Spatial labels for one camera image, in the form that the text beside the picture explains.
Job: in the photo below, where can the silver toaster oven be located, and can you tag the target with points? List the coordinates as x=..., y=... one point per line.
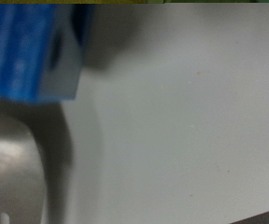
x=172, y=124

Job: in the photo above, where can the metal spatula with blue block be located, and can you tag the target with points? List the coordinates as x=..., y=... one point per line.
x=16, y=46

